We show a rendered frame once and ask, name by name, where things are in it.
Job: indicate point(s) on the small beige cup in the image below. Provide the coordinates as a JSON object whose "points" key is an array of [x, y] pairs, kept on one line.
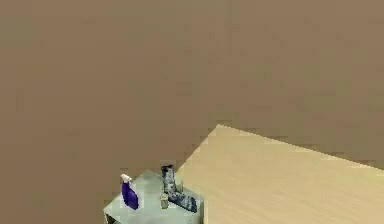
{"points": [[164, 201]]}

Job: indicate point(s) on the purple spray bottle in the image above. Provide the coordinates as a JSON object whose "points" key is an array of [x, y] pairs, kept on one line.
{"points": [[129, 196]]}

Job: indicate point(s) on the pale grey-green side table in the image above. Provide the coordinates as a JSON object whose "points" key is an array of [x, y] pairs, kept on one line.
{"points": [[150, 210]]}

